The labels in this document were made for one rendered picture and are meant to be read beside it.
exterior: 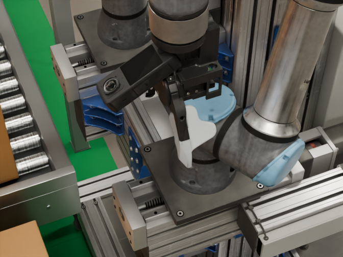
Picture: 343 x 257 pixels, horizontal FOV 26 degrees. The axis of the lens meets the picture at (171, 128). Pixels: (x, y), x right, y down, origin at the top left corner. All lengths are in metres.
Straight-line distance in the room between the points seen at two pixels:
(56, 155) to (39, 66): 1.18
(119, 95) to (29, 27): 2.66
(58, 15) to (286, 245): 1.20
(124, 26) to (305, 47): 0.67
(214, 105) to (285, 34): 0.23
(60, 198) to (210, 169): 0.81
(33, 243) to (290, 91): 1.04
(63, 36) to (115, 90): 1.63
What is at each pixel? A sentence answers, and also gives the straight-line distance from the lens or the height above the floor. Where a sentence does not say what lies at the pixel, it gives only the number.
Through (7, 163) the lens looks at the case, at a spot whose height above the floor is 0.63.
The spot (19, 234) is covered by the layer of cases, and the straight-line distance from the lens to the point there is 2.19.
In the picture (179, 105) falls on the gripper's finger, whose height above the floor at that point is 1.63.
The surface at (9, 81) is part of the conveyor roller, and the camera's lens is 2.59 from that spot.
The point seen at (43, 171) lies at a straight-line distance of 2.38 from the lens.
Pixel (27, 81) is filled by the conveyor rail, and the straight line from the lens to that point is 2.51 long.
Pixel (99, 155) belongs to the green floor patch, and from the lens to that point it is 3.03.
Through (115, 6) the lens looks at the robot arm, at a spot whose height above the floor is 1.17.
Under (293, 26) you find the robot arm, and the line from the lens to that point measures 1.33.
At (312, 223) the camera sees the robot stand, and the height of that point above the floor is 0.95.
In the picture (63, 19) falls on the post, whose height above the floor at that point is 0.70.
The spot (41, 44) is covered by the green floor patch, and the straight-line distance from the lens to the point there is 3.51.
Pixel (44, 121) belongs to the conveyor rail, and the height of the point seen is 0.60.
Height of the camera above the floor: 2.36
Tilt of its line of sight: 49 degrees down
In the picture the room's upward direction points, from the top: straight up
